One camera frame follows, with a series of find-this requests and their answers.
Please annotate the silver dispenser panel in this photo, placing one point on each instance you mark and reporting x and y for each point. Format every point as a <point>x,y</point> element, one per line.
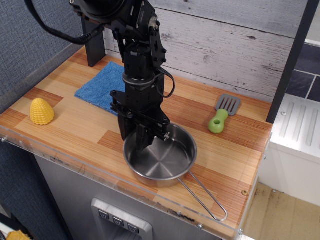
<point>116,224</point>

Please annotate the yellow toy corn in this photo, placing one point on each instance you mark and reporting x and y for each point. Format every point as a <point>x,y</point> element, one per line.
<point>41,113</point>

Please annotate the dark left upright post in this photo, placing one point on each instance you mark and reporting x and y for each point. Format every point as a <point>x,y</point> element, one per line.
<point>95,48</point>

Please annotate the white ribbed box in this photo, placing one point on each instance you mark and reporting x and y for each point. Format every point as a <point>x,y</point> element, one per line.
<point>291,161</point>

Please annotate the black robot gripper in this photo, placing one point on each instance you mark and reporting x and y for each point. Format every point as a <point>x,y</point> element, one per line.
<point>140,109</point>

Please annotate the dark upright post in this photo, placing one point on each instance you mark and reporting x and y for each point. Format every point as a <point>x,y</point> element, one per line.
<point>95,48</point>
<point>299,41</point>

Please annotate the blue folded cloth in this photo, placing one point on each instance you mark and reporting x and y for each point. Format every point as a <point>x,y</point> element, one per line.
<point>97,91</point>

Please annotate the yellow object bottom corner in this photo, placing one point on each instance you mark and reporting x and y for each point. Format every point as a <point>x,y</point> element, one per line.
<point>17,235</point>

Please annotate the green handled grey spatula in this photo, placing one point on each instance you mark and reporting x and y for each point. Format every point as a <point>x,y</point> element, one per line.
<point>226,106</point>

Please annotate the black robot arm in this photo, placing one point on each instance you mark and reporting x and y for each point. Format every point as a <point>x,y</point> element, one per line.
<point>135,26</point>

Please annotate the dark right upright post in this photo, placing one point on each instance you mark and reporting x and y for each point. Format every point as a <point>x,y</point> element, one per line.
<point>299,41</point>

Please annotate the stainless steel pot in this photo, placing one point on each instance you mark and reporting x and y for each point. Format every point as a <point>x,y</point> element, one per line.
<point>165,163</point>

